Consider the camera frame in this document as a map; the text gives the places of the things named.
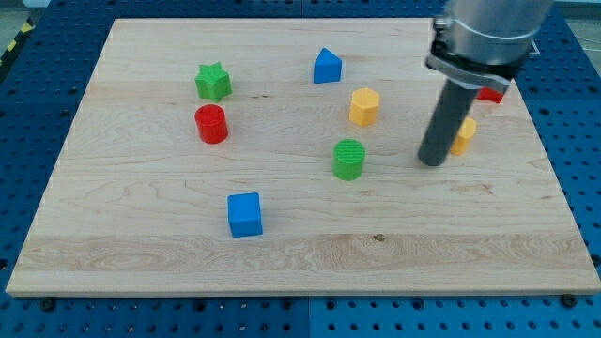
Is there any yellow heart block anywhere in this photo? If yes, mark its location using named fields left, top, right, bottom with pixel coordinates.
left=451, top=117, right=477, bottom=156

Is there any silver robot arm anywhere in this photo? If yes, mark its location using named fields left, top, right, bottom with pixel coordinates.
left=425, top=0, right=553, bottom=93

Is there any green star block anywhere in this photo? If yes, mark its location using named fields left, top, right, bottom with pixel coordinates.
left=194, top=62, right=232, bottom=102

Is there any red star block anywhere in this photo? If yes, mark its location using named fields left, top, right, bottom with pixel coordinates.
left=477, top=87, right=504, bottom=104

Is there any wooden board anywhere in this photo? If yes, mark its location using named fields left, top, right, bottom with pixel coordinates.
left=7, top=19, right=600, bottom=297

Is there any green cylinder block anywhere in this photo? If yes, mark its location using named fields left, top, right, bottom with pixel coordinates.
left=332, top=139, right=365, bottom=181

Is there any blue cube block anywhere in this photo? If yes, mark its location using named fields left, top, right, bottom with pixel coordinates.
left=227, top=192, right=263, bottom=238

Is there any yellow hexagon block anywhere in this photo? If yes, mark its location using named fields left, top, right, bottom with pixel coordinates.
left=348, top=88, right=380, bottom=127

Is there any red cylinder block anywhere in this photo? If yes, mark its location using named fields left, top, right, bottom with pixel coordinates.
left=194, top=104, right=228, bottom=144

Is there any blue triangle block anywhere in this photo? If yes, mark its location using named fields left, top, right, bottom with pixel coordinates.
left=313, top=48, right=343, bottom=84

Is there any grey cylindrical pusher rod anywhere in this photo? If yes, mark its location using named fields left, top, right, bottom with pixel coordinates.
left=418, top=80, right=479, bottom=166

